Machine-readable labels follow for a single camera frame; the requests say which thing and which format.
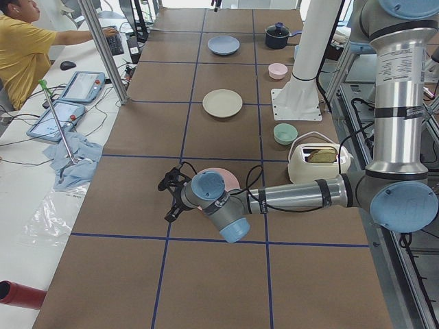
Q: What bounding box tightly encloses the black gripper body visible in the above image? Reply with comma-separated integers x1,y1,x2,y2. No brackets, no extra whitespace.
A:
158,166,187,202

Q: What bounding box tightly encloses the pink plate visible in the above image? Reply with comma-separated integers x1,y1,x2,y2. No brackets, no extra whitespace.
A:
199,167,240,192

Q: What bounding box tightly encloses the blue plate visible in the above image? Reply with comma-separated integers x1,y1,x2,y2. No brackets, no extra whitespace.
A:
207,35,240,56

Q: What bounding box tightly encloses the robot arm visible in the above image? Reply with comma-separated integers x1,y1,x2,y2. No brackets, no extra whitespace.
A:
158,1,438,243

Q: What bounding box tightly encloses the cream plate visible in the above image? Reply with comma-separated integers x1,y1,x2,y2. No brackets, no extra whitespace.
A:
202,89,243,119

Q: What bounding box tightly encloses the reacher grabber stick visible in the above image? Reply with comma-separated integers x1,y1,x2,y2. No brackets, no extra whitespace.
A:
38,80,80,183

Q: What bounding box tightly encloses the light blue cloth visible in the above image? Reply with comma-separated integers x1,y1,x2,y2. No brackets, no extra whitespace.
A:
43,132,103,191

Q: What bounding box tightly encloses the green bowl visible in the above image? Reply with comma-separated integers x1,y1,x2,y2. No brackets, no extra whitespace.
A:
273,123,298,145

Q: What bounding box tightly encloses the clear plastic bag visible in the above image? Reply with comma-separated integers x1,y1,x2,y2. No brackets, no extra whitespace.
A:
18,183,89,249

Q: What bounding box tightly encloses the far teach pendant tablet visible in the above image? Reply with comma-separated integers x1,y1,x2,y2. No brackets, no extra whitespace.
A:
60,71,105,104

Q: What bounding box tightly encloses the teach pendant tablet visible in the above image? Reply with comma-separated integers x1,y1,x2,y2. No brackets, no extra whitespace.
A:
26,101,86,142
60,71,105,104

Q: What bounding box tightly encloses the cream toaster with bread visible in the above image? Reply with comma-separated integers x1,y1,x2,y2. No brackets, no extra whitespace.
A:
287,131,353,184

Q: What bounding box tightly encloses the near teach pendant tablet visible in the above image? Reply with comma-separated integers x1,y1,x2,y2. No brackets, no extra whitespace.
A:
26,101,86,142

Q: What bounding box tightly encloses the black keyboard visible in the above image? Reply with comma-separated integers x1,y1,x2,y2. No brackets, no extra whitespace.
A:
106,34,124,56

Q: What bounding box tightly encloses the pink bowl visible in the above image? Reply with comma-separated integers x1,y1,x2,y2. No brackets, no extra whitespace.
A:
268,62,288,80

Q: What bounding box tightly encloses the black computer mouse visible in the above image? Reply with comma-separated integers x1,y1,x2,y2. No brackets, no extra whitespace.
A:
60,60,76,71

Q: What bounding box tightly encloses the dark blue pot with lid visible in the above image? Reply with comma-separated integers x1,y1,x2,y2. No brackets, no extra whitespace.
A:
265,22,302,49

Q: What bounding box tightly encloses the light blue cup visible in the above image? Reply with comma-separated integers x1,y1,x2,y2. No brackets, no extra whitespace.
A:
294,45,300,61

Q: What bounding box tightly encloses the red cylinder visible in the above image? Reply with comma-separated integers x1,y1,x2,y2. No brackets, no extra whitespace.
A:
1,280,47,310

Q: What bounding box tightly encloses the person in yellow shirt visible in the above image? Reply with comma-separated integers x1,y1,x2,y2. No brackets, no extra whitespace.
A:
0,0,119,111

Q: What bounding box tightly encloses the white camera stand base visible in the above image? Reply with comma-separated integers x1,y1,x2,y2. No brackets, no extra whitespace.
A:
272,0,344,121

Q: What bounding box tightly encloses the aluminium frame post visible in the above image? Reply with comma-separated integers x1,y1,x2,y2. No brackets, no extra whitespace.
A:
78,0,128,105

